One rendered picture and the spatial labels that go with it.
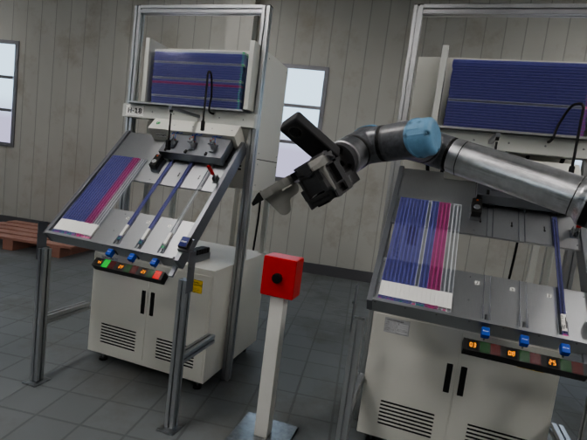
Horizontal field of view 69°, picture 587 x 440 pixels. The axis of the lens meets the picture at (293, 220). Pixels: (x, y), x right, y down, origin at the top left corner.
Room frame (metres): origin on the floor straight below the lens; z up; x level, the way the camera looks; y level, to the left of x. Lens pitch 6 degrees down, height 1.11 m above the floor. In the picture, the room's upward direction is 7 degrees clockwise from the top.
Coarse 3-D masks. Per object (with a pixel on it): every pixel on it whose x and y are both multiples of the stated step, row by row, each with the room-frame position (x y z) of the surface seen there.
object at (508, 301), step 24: (384, 264) 1.55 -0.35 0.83; (456, 288) 1.44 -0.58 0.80; (480, 288) 1.43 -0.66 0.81; (504, 288) 1.42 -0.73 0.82; (528, 288) 1.41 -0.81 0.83; (552, 288) 1.40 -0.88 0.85; (456, 312) 1.37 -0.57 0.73; (480, 312) 1.36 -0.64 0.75; (504, 312) 1.35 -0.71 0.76; (528, 312) 1.34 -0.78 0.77; (552, 312) 1.34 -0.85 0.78; (576, 312) 1.33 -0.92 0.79; (576, 336) 1.27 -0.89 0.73
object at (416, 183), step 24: (408, 168) 1.92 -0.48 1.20; (408, 192) 1.81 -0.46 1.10; (432, 192) 1.79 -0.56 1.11; (456, 192) 1.78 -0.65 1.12; (504, 216) 1.65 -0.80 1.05; (528, 216) 1.64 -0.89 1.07; (552, 216) 1.63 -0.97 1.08; (528, 240) 1.55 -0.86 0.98; (552, 240) 1.54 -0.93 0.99; (576, 240) 1.53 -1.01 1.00
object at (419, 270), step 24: (408, 216) 1.70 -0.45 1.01; (432, 216) 1.68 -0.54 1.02; (456, 216) 1.67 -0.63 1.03; (408, 240) 1.60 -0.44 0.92; (432, 240) 1.59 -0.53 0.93; (456, 240) 1.58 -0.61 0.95; (408, 264) 1.52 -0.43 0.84; (432, 264) 1.51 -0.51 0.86; (384, 288) 1.46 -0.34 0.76; (408, 288) 1.45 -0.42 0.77; (432, 288) 1.44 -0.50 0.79
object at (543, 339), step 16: (384, 304) 1.42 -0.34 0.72; (400, 304) 1.39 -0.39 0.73; (432, 320) 1.39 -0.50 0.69; (448, 320) 1.37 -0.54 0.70; (464, 320) 1.34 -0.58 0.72; (480, 320) 1.32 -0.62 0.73; (496, 336) 1.34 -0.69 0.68; (512, 336) 1.32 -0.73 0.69; (528, 336) 1.29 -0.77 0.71; (544, 336) 1.27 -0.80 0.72; (560, 336) 1.25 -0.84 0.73; (576, 352) 1.27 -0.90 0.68
